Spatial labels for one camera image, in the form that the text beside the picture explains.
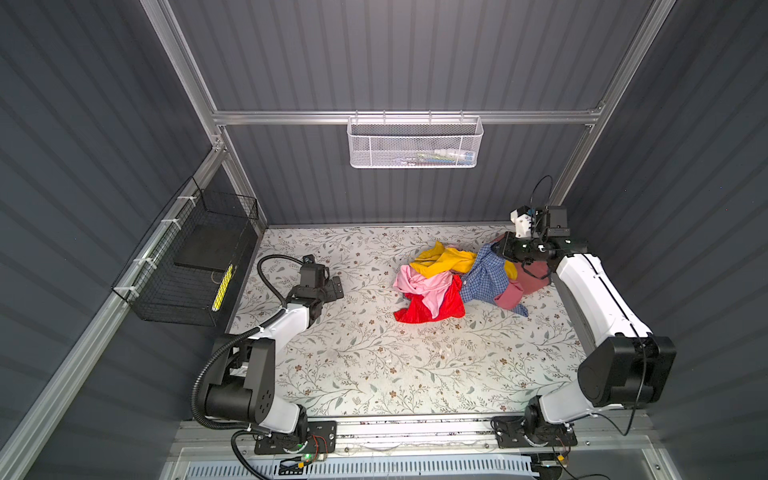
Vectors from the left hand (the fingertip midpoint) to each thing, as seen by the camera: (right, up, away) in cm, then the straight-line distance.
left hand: (323, 285), depth 93 cm
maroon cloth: (+54, +5, -25) cm, 60 cm away
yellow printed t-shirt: (+35, +8, -5) cm, 36 cm away
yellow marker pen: (-18, +1, -25) cm, 31 cm away
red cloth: (+29, -8, -3) cm, 31 cm away
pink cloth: (+33, -1, -6) cm, 34 cm away
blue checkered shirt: (+48, +3, -12) cm, 50 cm away
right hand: (+51, +12, -10) cm, 54 cm away
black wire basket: (-31, +6, -21) cm, 38 cm away
